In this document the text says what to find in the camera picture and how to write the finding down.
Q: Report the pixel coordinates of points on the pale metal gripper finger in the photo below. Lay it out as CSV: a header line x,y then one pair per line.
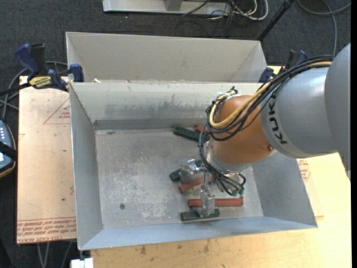
x,y
187,168
207,203

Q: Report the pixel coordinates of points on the dark green flat block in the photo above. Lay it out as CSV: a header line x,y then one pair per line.
x,y
191,216
187,133
175,175

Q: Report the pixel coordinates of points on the red-brown flat block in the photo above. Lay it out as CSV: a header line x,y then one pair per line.
x,y
192,184
226,202
199,128

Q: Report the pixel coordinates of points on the grey metal bin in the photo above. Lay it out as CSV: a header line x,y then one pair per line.
x,y
139,174

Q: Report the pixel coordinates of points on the brown cardboard board, red print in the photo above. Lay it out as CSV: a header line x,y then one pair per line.
x,y
44,155

